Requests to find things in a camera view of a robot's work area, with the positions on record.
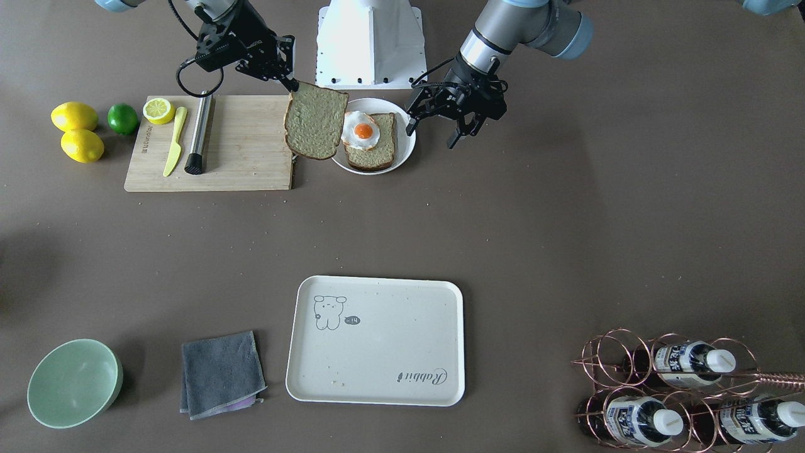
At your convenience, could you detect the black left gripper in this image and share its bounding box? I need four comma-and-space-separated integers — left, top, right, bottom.
406, 55, 508, 149

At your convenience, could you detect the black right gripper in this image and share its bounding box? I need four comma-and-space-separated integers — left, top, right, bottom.
195, 13, 300, 94

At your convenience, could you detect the bread slice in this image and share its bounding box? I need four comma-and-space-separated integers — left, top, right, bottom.
284, 81, 350, 160
344, 113, 396, 171

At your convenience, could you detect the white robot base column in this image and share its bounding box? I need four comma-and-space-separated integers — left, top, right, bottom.
314, 1, 426, 90

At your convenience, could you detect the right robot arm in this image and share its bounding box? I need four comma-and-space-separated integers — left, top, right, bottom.
169, 1, 300, 98

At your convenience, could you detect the cream rabbit tray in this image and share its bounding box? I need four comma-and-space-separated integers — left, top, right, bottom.
285, 276, 465, 407

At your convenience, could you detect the fried egg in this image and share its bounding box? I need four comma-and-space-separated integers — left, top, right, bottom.
340, 111, 380, 151

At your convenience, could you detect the bamboo cutting board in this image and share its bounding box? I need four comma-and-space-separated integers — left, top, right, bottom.
124, 94, 292, 193

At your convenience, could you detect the steel muddler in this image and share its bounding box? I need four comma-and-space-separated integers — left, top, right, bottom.
184, 90, 213, 175

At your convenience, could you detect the yellow plastic knife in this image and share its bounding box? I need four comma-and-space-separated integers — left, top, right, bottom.
163, 106, 187, 177

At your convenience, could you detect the half lemon slice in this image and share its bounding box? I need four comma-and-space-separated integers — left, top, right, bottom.
143, 98, 176, 125

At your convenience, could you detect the green lime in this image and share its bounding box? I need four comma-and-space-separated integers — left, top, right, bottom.
107, 103, 139, 136

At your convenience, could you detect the yellow lemon near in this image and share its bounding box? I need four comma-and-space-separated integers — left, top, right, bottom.
60, 129, 104, 163

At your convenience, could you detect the yellow lemon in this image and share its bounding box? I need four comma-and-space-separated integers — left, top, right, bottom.
60, 129, 104, 163
50, 101, 99, 132

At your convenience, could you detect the yellow lemon far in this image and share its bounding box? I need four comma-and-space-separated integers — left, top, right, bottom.
50, 101, 99, 132

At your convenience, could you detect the grey folded cloth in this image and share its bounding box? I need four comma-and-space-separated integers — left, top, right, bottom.
179, 330, 267, 420

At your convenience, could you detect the tea bottle one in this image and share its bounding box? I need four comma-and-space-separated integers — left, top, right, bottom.
621, 340, 737, 390

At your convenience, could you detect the tea bottle two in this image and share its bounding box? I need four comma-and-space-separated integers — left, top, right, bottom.
575, 394, 685, 447

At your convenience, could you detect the green ceramic bowl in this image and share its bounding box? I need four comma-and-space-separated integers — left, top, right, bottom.
26, 338, 123, 429

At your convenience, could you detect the tea bottle three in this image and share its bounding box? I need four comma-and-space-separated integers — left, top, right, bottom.
691, 396, 804, 445

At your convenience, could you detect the copper wire bottle rack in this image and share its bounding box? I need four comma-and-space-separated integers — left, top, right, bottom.
575, 328, 803, 452

